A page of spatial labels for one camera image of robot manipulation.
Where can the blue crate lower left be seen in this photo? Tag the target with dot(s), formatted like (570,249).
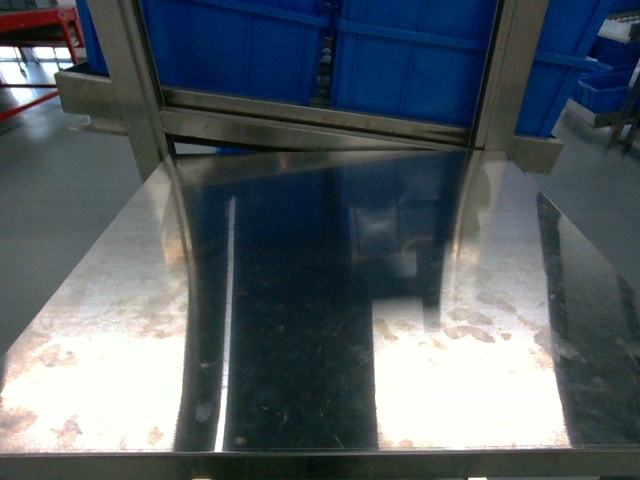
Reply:
(267,50)

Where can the blue crate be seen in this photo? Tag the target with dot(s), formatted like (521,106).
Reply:
(424,60)
(267,50)

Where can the blue crate lower right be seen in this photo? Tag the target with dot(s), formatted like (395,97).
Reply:
(424,60)

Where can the steel shelving rack with bins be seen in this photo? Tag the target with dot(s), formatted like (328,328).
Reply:
(610,97)

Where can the stainless steel rack frame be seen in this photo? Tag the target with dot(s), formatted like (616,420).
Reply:
(130,100)

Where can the red metal table frame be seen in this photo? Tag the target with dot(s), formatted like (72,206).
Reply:
(34,32)

